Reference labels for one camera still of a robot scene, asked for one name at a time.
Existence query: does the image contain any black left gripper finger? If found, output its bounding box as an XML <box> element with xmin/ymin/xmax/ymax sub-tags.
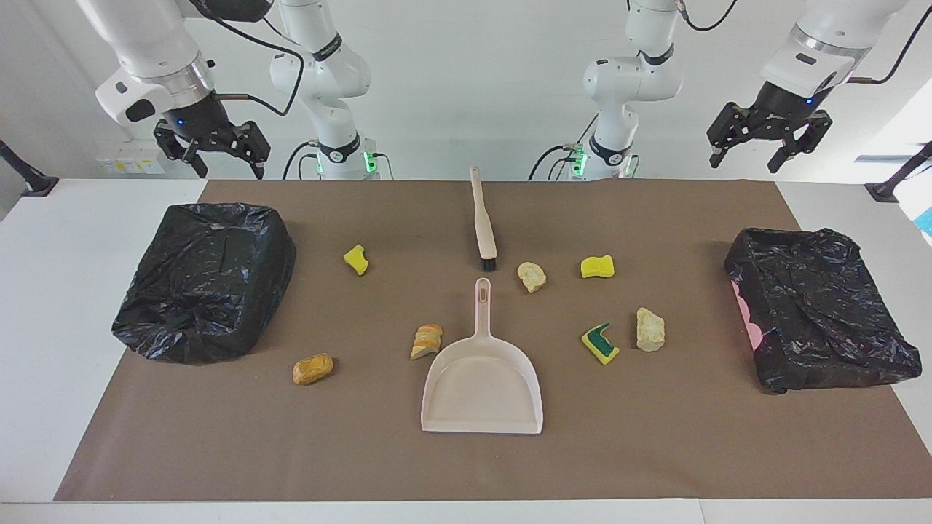
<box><xmin>708</xmin><ymin>103</ymin><xmax>751</xmax><ymax>170</ymax></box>
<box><xmin>767</xmin><ymin>111</ymin><xmax>833</xmax><ymax>174</ymax></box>

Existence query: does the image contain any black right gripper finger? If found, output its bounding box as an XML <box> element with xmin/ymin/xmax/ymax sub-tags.
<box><xmin>232</xmin><ymin>122</ymin><xmax>272</xmax><ymax>180</ymax></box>
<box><xmin>154</xmin><ymin>124</ymin><xmax>208</xmax><ymax>179</ymax></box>

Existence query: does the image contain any long pale bread chunk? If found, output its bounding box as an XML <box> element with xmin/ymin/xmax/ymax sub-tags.
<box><xmin>636</xmin><ymin>306</ymin><xmax>666</xmax><ymax>353</ymax></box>

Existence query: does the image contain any beige brush with black bristles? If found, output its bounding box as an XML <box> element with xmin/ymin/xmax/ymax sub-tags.
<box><xmin>470</xmin><ymin>166</ymin><xmax>499</xmax><ymax>272</ymax></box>

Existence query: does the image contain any round pale bread chunk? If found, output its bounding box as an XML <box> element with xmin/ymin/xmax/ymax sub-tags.
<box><xmin>517</xmin><ymin>261</ymin><xmax>548</xmax><ymax>294</ymax></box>

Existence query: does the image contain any yellow and green sponge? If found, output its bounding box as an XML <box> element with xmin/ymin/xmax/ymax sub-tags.
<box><xmin>581</xmin><ymin>322</ymin><xmax>620</xmax><ymax>365</ymax></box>

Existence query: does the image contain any beige plastic dustpan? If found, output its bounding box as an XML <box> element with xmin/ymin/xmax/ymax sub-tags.
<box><xmin>420</xmin><ymin>277</ymin><xmax>545</xmax><ymax>435</ymax></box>

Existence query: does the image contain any black trash bag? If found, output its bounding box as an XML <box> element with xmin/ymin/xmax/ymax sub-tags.
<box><xmin>111</xmin><ymin>202</ymin><xmax>297</xmax><ymax>365</ymax></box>
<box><xmin>724</xmin><ymin>227</ymin><xmax>923</xmax><ymax>394</ymax></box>

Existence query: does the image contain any pink plastic bin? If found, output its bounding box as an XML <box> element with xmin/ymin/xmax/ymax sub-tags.
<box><xmin>732</xmin><ymin>280</ymin><xmax>765</xmax><ymax>352</ymax></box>

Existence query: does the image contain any brown bread roll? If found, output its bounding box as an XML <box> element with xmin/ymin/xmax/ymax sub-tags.
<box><xmin>292</xmin><ymin>353</ymin><xmax>335</xmax><ymax>386</ymax></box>

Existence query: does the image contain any sliced croissant piece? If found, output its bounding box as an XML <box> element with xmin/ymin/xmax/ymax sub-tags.
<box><xmin>410</xmin><ymin>324</ymin><xmax>444</xmax><ymax>361</ymax></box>

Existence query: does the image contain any brown table mat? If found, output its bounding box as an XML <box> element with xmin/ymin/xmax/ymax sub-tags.
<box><xmin>55</xmin><ymin>180</ymin><xmax>932</xmax><ymax>501</ymax></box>

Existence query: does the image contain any black right base cable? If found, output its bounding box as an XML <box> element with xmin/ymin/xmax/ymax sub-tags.
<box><xmin>282</xmin><ymin>140</ymin><xmax>321</xmax><ymax>180</ymax></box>

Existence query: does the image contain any black base cable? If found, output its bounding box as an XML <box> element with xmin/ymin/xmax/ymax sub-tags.
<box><xmin>528</xmin><ymin>113</ymin><xmax>599</xmax><ymax>180</ymax></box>
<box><xmin>282</xmin><ymin>140</ymin><xmax>321</xmax><ymax>180</ymax></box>

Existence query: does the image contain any white wall socket box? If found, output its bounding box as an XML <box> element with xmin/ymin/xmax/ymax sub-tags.
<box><xmin>95</xmin><ymin>142</ymin><xmax>167</xmax><ymax>175</ymax></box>

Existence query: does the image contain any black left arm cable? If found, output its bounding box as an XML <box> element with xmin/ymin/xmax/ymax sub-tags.
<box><xmin>676</xmin><ymin>0</ymin><xmax>932</xmax><ymax>84</ymax></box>

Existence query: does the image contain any black camera stand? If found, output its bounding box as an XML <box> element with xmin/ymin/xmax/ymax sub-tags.
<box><xmin>0</xmin><ymin>138</ymin><xmax>60</xmax><ymax>198</ymax></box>
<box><xmin>864</xmin><ymin>140</ymin><xmax>932</xmax><ymax>203</ymax></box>

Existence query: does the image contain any black left base cable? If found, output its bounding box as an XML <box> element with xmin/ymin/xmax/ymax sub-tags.
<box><xmin>528</xmin><ymin>113</ymin><xmax>599</xmax><ymax>180</ymax></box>

